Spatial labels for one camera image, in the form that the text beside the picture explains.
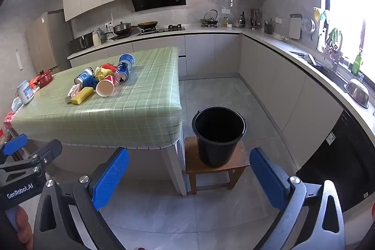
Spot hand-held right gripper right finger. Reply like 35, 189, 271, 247
249, 147, 346, 250

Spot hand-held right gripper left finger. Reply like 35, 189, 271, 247
34, 147, 131, 250

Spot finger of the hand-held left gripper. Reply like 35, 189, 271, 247
0, 134, 29, 157
0, 139, 63, 179

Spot black plastic bucket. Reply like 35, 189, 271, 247
192, 106, 246, 168

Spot white pink carton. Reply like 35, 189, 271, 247
65, 84, 84, 104

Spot yellow sponge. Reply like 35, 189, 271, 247
71, 87, 95, 105

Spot red paper cup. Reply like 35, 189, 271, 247
96, 75, 116, 97

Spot yellow cloth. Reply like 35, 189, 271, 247
94, 66, 115, 81

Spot person's left hand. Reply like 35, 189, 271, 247
15, 205, 35, 242

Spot white container with blue label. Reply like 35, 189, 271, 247
16, 80, 35, 105

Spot red cooking pot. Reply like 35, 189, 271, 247
34, 70, 55, 88

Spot brown wooden stool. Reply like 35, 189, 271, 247
184, 136, 250, 195

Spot grey lower cabinets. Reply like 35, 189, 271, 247
67, 32, 345, 171

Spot beige refrigerator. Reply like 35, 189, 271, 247
26, 9, 74, 73

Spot black microwave oven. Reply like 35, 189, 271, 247
70, 32, 95, 53

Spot steel mixing bowl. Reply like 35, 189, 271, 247
343, 78, 370, 108

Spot dark wok with lid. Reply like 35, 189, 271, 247
113, 21, 138, 36

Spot green plastic bottle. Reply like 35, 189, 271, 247
351, 52, 363, 76

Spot black utensil holder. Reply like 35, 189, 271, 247
264, 18, 276, 34

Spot white cutting board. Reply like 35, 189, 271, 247
289, 14, 302, 40

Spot black gas stove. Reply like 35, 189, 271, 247
138, 24, 186, 35

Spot round metal colander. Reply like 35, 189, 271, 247
302, 17, 316, 41

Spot green hanging cloth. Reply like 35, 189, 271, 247
327, 28, 343, 47

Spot metal utensil holder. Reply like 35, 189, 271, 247
250, 8, 263, 30

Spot yellow rubber gloves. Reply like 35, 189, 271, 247
313, 7, 329, 23

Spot black teapot with handle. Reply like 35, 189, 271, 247
201, 9, 220, 26

